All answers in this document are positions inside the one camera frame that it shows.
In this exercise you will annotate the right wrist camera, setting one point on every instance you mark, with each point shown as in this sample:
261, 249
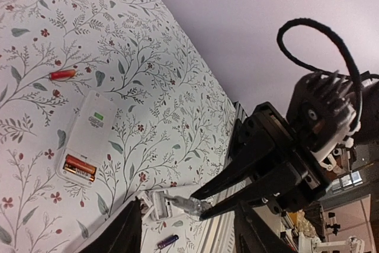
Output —
320, 113

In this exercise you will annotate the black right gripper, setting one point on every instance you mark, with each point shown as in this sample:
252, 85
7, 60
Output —
284, 175

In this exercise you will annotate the orange copper battery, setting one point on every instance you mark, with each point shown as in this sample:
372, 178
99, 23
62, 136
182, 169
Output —
80, 164

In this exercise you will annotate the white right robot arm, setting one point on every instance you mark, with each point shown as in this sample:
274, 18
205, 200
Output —
364, 99

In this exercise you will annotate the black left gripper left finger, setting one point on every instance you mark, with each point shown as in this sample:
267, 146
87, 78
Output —
123, 234

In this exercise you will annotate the white remote with green logo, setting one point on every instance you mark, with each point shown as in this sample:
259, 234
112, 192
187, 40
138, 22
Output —
88, 136

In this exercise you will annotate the clear handle screwdriver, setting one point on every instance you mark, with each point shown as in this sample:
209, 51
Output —
190, 205

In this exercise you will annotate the white remote with display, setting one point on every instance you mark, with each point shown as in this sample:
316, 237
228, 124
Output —
156, 207

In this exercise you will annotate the purple battery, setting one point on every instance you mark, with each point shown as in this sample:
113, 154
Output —
167, 241

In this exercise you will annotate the floral tablecloth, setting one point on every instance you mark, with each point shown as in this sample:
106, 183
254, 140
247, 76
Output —
171, 128

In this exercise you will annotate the red orange battery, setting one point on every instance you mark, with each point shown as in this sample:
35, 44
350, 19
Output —
63, 74

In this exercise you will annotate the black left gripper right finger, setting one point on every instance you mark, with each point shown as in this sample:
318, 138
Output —
252, 234

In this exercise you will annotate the black gold battery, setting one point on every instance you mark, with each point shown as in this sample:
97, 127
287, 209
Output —
81, 173

